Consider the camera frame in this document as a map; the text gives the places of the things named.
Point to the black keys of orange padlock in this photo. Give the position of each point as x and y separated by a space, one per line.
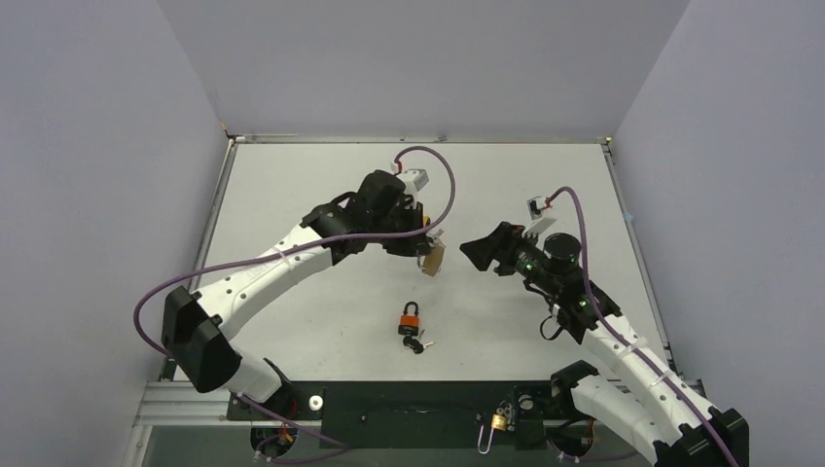
414 344

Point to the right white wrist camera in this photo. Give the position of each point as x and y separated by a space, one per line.
542 215

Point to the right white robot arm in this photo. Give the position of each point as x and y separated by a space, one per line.
660 415

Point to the small brass padlock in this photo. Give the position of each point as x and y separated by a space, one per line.
487 433

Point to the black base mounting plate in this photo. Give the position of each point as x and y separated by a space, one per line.
426 414

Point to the large brass padlock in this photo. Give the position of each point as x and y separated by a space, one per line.
430 263

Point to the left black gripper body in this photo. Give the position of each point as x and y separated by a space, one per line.
405 219

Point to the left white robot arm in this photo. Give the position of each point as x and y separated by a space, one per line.
198 327

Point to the aluminium frame rail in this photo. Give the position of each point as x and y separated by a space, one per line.
187 403

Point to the orange black padlock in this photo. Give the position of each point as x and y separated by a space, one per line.
409 320

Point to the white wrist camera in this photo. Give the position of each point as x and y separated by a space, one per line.
414 180
542 215

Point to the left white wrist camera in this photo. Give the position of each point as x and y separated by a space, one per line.
414 180

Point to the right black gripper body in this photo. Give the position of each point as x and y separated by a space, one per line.
507 247

